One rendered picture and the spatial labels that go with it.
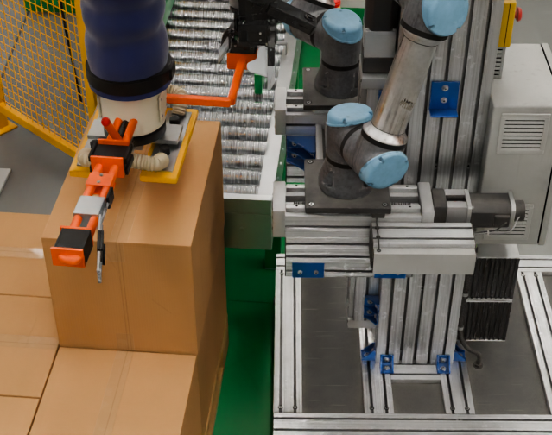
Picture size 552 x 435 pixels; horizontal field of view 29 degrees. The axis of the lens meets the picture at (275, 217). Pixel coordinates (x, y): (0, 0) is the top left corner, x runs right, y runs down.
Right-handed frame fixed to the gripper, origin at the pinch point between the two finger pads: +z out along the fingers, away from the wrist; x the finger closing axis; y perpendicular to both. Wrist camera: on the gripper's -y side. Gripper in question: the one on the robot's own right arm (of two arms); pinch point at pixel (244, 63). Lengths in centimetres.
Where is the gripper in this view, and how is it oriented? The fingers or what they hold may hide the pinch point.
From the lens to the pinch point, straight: 317.3
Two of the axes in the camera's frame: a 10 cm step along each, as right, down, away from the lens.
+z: 0.0, 7.9, 6.2
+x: 9.9, 0.7, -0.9
